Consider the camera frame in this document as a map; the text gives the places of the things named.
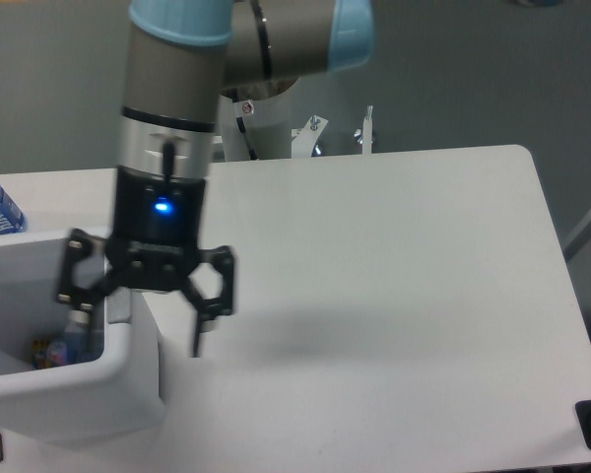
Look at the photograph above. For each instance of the white plastic trash can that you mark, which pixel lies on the white plastic trash can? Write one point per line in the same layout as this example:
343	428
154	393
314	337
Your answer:
60	380

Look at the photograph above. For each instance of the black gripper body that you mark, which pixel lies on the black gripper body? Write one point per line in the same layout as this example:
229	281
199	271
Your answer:
153	245

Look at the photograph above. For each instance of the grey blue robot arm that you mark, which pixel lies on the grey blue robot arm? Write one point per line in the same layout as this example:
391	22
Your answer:
182	56

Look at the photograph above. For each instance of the clear plastic bottle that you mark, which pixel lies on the clear plastic bottle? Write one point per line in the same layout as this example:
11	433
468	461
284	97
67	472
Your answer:
79	343

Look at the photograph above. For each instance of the white metal frame bracket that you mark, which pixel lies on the white metal frame bracket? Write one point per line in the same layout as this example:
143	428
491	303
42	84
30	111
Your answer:
320	133

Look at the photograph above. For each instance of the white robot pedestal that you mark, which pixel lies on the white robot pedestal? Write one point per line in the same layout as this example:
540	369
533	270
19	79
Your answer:
267	95

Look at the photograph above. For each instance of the colourful snack wrapper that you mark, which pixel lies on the colourful snack wrapper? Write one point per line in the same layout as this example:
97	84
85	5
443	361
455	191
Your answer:
40	358

